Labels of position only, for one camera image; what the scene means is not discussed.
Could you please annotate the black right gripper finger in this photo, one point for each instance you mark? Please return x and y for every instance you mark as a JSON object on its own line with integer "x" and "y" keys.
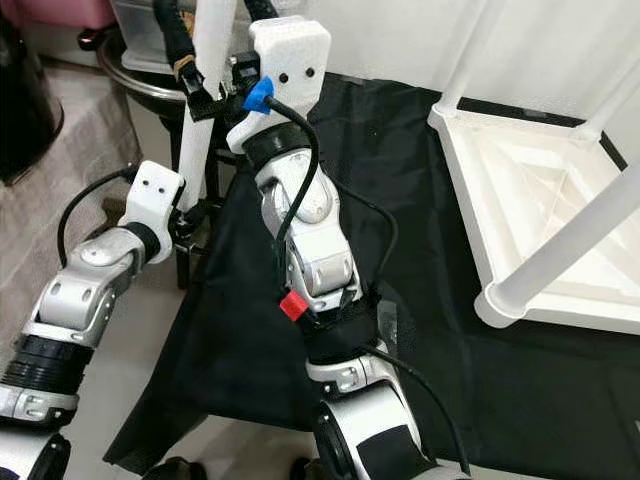
{"x": 260, "y": 10}
{"x": 175, "y": 35}

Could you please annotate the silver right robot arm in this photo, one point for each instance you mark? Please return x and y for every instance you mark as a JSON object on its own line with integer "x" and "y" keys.
{"x": 310, "y": 230}

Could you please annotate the clear plastic storage box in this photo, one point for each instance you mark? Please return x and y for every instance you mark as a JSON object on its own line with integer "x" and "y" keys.
{"x": 140, "y": 30}

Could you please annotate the black round bowl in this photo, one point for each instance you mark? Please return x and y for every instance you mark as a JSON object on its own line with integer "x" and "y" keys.
{"x": 140, "y": 85}

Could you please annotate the pink plastic container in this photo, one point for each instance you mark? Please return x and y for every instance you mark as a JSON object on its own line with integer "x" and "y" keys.
{"x": 60, "y": 12}

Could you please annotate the beige woven bench cover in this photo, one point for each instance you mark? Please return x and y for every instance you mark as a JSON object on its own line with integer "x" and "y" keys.
{"x": 70, "y": 150}

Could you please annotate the black bag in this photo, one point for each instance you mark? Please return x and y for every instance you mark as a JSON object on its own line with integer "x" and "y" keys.
{"x": 25, "y": 110}

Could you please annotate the grey robot left foot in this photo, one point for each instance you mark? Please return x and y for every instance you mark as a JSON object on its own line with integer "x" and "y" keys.
{"x": 175, "y": 470}

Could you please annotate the grey robot foot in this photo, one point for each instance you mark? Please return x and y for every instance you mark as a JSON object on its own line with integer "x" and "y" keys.
{"x": 310, "y": 470}
{"x": 175, "y": 470}

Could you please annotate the grey robot right foot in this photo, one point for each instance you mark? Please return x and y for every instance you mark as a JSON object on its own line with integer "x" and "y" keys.
{"x": 310, "y": 470}

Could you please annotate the white plastic table top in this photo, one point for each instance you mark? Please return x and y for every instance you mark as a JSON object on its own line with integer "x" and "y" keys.
{"x": 530, "y": 180}

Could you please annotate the black tablecloth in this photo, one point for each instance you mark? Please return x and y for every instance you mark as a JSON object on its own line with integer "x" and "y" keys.
{"x": 460, "y": 400}

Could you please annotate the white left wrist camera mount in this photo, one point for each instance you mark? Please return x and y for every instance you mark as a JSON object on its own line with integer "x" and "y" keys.
{"x": 150, "y": 190}

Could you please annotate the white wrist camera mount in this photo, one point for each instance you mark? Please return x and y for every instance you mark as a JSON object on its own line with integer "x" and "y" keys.
{"x": 295, "y": 50}
{"x": 150, "y": 190}

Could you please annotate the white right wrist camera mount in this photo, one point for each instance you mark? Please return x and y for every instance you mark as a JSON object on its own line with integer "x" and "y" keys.
{"x": 295, "y": 50}

